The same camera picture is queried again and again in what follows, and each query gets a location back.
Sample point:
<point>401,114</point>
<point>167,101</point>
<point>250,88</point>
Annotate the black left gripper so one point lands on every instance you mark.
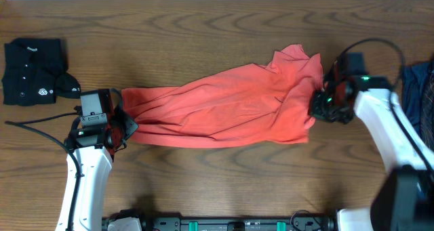
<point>130,125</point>

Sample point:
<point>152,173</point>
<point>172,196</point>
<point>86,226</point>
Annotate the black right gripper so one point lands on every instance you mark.
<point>315,108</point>

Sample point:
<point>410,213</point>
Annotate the red printed t-shirt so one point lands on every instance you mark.
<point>237,107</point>

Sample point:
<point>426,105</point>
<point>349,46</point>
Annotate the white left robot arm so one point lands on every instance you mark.
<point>91,151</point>

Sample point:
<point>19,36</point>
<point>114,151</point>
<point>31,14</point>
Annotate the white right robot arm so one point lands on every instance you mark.
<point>405,200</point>

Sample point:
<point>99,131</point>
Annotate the dark blue garment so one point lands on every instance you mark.
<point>417,98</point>

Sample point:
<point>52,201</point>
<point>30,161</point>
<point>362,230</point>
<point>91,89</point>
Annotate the folded black polo shirt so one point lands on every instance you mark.
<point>36,73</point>

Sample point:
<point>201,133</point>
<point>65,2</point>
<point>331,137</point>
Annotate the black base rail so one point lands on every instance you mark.
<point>302,222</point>

